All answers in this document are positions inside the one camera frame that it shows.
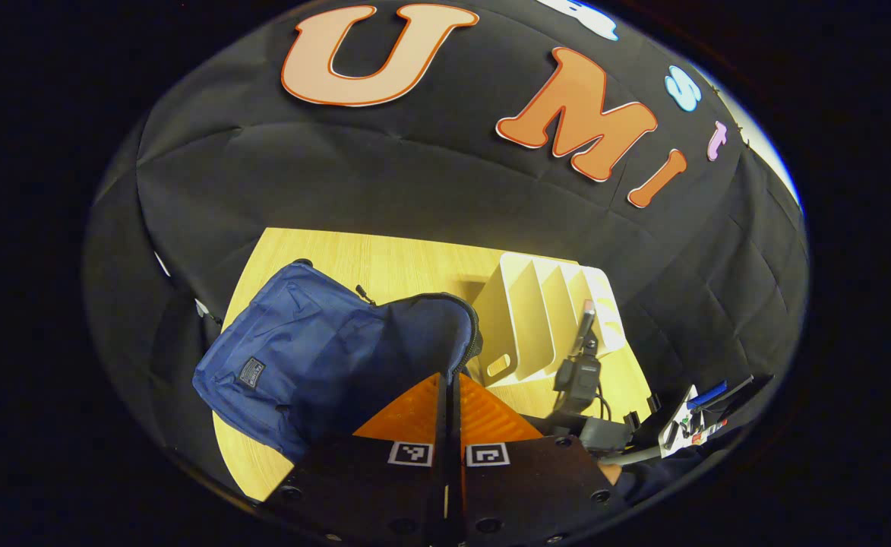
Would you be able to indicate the blue schoolbag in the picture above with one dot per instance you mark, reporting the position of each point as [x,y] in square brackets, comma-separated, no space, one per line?
[301,342]

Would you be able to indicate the black backdrop cloth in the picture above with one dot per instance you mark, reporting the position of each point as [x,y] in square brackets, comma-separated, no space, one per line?
[415,175]

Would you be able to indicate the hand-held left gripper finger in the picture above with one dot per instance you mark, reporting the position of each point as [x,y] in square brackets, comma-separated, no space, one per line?
[459,471]
[442,471]

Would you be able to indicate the grey tube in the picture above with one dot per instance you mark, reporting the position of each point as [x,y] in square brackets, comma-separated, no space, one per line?
[635,456]

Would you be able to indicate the white bookshelf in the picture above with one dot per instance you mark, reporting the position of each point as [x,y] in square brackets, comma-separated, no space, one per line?
[521,327]

